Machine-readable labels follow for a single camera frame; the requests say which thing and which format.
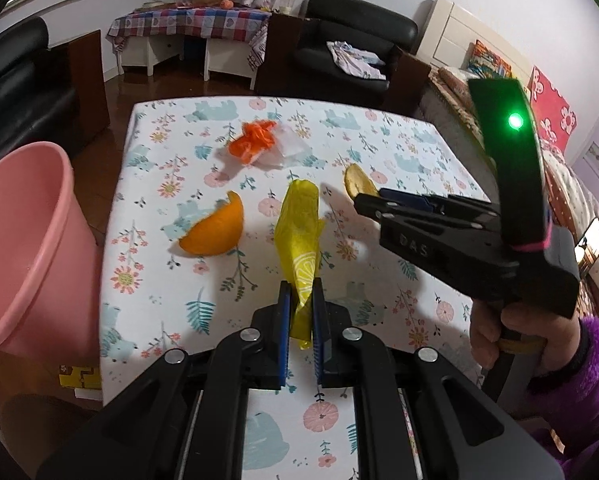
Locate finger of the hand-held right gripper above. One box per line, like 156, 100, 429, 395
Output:
379, 188, 499, 217
354, 193, 500, 232

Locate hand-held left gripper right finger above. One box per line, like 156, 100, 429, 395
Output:
310, 277, 565, 480

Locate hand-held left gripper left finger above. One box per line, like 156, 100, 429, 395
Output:
36, 280, 294, 480

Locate yellow plastic wrapper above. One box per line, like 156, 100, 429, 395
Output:
274, 178, 327, 351

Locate pink plastic bucket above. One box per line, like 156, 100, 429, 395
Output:
0, 141, 103, 361

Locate person's right forearm purple sleeve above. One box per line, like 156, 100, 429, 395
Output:
527, 315, 599, 456

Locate person's right hand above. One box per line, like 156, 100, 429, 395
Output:
469, 304, 583, 377

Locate yellow fruit peel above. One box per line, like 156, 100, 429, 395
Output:
343, 164, 379, 201

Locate bed with patterned blanket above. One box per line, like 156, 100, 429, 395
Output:
419, 67, 599, 311

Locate translucent white plastic bag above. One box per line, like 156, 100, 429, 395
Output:
254, 127, 313, 171

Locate floral printed table mat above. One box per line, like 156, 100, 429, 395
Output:
99, 96, 493, 480

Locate orange peel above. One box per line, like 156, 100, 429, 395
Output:
179, 191, 244, 257

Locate orange plastic bag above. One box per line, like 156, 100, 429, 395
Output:
228, 120, 282, 165

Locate floral cloth on armchair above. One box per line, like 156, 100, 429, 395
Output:
327, 40, 387, 81

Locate colourful printed cushion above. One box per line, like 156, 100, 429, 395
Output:
467, 40, 513, 81

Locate red flower print cloth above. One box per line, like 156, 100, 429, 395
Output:
529, 66, 577, 148

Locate white bed headboard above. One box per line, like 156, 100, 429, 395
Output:
417, 0, 535, 92

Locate black leather armchair with cloth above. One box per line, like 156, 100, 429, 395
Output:
293, 0, 430, 111

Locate yellow cardboard box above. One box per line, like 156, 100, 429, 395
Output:
58, 362, 103, 391

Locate checked tablecloth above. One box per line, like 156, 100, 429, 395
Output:
106, 4, 272, 78

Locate white wooden table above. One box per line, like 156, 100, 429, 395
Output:
116, 35, 257, 92

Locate black leather armchair wooden sides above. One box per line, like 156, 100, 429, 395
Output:
0, 16, 111, 171

